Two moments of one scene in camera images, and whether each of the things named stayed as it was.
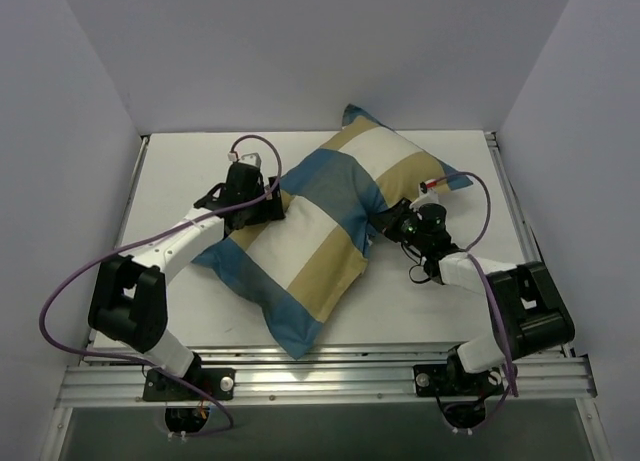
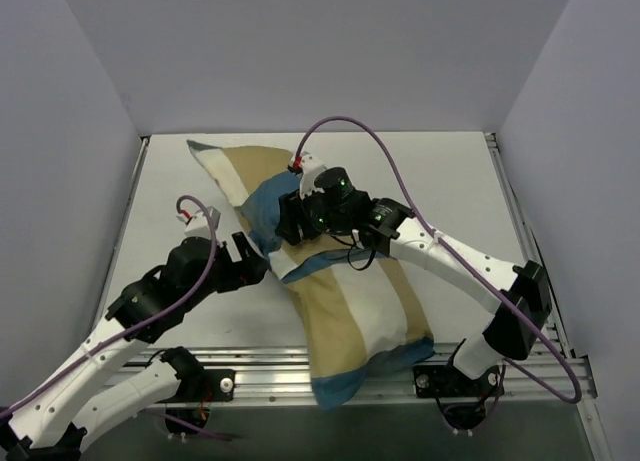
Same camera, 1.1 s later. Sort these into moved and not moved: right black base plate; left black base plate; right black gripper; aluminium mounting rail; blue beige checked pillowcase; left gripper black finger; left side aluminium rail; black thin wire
Moved: right black gripper; blue beige checked pillowcase; left gripper black finger; black thin wire
Not moved: aluminium mounting rail; right black base plate; left side aluminium rail; left black base plate
